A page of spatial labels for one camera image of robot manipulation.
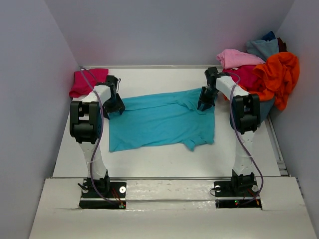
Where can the maroon t-shirt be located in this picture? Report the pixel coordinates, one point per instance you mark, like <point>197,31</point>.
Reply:
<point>281,45</point>

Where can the orange t-shirt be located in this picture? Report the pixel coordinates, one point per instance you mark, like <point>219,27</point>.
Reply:
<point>276,78</point>

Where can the slate blue t-shirt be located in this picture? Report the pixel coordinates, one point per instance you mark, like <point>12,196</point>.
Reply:
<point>265,107</point>

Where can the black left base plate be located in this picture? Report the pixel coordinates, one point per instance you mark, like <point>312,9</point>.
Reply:
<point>114,199</point>

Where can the folded magenta t-shirt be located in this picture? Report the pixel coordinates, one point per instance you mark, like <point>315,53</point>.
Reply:
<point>80,86</point>

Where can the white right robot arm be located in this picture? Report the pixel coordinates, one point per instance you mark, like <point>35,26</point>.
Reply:
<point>245,118</point>

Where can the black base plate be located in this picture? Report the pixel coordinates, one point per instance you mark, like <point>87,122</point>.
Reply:
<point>114,199</point>
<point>225,198</point>

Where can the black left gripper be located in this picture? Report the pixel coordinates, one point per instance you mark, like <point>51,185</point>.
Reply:
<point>119,106</point>

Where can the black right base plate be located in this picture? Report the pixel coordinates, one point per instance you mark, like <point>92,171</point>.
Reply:
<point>225,198</point>

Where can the pink t-shirt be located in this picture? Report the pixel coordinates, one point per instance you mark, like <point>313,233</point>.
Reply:
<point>232,58</point>

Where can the turquoise t-shirt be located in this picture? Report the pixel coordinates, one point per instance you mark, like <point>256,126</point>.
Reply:
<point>162,119</point>

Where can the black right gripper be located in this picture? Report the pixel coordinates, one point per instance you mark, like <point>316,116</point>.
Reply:
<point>208,102</point>

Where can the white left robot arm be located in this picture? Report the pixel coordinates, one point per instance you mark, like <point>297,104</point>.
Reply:
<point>86,118</point>

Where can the dark blue t-shirt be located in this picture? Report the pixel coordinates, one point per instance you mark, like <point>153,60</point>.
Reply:
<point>269,36</point>

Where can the magenta t-shirt in pile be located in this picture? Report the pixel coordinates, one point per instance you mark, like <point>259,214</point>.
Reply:
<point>243,75</point>

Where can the grey-blue t-shirt at back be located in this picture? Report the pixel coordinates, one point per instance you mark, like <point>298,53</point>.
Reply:
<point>263,49</point>

